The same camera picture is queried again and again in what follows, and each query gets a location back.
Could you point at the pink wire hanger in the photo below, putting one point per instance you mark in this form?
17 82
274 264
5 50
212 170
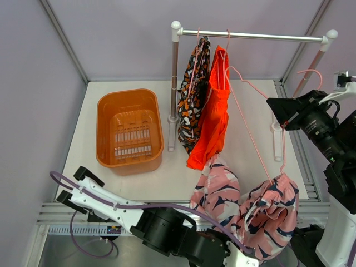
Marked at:
255 146

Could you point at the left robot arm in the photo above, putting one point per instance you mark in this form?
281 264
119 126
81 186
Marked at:
163 229

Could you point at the black orange patterned shorts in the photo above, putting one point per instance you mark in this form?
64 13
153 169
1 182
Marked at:
189 109

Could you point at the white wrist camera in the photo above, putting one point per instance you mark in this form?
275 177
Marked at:
344 82
238 259

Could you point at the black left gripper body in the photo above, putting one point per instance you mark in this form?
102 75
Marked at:
212 233

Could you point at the pink navy patterned shorts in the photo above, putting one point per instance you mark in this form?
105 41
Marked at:
263 220

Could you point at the orange plastic basket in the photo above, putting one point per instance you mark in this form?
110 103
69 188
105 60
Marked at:
129 137

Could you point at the pink hanger under orange shorts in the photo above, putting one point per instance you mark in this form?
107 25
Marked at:
226 44

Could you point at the pink hanger under patterned shorts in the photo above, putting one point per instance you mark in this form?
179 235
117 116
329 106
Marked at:
197 52

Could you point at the silver clothes rack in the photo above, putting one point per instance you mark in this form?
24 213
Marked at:
177 31

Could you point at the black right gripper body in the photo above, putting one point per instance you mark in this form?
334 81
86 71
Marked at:
313 119

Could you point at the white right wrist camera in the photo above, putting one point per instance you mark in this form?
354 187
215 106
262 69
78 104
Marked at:
344 82

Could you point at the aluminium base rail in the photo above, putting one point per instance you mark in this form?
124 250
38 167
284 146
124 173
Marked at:
61 220

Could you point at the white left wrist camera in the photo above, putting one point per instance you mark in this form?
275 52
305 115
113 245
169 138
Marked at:
238 259

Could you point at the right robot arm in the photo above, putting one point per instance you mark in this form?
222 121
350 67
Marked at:
333 245

